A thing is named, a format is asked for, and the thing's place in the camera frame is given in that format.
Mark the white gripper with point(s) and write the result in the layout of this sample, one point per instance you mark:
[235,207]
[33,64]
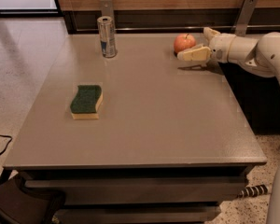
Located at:
[218,48]

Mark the red apple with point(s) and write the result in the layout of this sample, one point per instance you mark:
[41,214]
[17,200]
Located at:
[184,41]

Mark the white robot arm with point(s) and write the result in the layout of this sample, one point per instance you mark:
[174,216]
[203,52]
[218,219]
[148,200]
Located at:
[260,57]

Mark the green and yellow sponge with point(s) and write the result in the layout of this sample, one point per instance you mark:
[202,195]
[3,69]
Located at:
[86,102]

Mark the silver blue drink can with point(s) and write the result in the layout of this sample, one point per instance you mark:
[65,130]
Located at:
[107,36]

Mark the grey drawer cabinet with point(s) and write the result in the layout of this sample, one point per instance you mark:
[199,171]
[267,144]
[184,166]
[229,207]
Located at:
[159,118]

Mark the upper grey drawer front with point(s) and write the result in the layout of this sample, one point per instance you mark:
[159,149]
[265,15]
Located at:
[145,190]

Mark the grey drawer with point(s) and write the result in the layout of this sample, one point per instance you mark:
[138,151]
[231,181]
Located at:
[145,190]
[146,215]

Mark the lower grey drawer front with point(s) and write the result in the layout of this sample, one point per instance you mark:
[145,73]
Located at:
[146,215]

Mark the dark brown bag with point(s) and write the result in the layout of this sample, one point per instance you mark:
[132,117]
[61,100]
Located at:
[20,205]

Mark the right metal wall bracket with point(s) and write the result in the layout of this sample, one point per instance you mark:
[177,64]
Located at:
[244,17]

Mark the metal wall bracket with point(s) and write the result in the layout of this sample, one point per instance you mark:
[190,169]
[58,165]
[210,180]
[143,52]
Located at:
[244,17]
[106,7]

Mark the left metal wall bracket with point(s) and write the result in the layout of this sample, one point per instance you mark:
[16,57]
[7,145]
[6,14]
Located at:
[106,7]

